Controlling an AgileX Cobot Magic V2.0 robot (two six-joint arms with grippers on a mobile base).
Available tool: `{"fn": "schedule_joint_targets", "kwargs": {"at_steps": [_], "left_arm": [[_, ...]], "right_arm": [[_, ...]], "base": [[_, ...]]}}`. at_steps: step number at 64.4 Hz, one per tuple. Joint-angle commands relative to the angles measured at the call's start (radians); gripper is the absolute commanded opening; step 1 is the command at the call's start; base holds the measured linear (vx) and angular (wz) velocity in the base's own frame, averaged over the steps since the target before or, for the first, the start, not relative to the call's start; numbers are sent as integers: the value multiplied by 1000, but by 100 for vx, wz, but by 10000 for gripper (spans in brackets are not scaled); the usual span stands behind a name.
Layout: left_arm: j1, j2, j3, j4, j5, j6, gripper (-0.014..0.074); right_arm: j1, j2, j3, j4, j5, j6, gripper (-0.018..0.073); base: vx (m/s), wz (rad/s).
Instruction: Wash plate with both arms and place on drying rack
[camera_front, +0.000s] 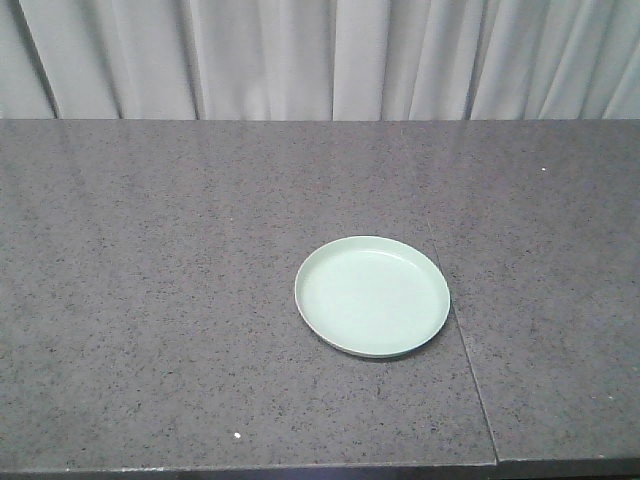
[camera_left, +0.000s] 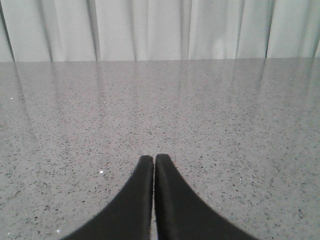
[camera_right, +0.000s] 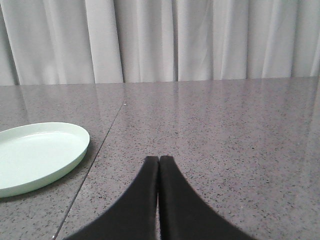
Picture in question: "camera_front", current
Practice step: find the light green round plate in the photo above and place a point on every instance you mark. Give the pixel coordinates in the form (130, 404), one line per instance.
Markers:
(371, 296)

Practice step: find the white pleated curtain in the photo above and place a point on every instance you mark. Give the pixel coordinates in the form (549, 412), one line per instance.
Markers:
(320, 60)

